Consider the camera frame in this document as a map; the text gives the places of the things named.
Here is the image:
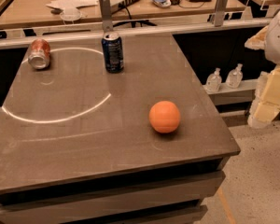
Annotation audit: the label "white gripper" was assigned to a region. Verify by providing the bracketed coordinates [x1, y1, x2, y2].
[245, 26, 280, 129]

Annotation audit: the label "blue pepsi can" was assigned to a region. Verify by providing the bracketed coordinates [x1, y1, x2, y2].
[101, 32, 124, 73]

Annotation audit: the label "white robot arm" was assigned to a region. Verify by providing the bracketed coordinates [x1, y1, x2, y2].
[245, 10, 280, 128]

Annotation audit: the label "red soda can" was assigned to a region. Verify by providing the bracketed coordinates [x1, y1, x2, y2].
[28, 38, 50, 70]

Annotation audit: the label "clear sanitizer bottle right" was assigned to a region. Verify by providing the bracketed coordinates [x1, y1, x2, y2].
[226, 63, 243, 89]

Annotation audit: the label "clear sanitizer bottle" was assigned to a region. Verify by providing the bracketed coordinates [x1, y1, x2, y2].
[205, 68, 222, 92]
[226, 63, 243, 89]

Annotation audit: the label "clear sanitizer bottle left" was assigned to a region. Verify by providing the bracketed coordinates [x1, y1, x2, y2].
[205, 68, 222, 92]

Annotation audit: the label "orange ball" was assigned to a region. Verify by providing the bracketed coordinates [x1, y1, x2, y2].
[148, 101, 180, 133]

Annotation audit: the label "grey drawer cabinet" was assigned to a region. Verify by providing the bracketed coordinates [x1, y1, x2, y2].
[0, 157, 231, 224]

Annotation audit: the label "white blue packet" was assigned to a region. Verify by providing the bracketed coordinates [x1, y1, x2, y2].
[151, 0, 171, 7]

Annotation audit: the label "white paper sheets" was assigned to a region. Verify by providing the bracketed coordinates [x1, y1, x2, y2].
[47, 0, 98, 9]

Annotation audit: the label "clear plastic lid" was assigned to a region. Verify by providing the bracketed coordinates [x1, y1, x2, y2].
[60, 7, 82, 21]

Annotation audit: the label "wooden background desk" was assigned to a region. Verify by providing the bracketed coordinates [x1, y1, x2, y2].
[0, 0, 250, 31]

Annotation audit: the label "grey metal post right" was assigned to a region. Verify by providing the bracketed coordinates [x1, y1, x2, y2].
[212, 0, 228, 27]

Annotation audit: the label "grey metal post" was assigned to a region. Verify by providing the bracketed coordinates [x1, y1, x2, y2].
[212, 0, 228, 27]
[99, 0, 113, 32]

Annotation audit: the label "grey metal post left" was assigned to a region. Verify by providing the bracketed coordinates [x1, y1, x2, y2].
[99, 0, 113, 32]

